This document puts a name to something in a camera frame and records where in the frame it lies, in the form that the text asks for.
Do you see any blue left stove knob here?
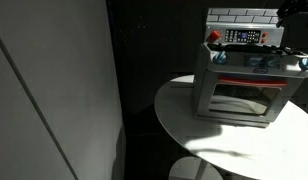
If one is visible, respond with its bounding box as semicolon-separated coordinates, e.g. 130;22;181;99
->
213;51;226;64

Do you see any blue right stove knob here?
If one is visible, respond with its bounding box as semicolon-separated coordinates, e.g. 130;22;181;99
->
299;58;308;70

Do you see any blue stove knob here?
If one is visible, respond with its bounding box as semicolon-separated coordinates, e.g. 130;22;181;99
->
213;51;226;64
299;58;308;70

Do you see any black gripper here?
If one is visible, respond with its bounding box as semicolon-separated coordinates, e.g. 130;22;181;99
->
276;0;308;28

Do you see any grey toy stove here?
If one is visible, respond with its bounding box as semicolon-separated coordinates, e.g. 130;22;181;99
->
193;8;308;128

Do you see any red round stove knob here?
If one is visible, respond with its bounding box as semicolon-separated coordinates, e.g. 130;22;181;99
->
208;30;221;43

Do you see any round white table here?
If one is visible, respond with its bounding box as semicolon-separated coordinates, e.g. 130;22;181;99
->
154;76;308;180

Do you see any red oven door handle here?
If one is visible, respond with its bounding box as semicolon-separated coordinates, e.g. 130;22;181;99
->
218;77;287;87

